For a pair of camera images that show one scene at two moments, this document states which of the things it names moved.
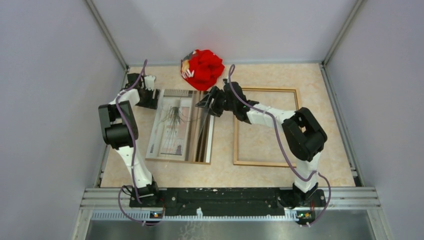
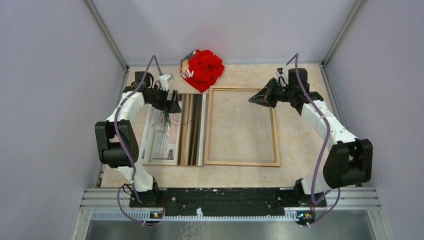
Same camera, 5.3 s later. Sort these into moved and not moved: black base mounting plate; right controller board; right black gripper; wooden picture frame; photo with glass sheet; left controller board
Moved: wooden picture frame; photo with glass sheet; right black gripper
Not moved: left controller board; black base mounting plate; right controller board
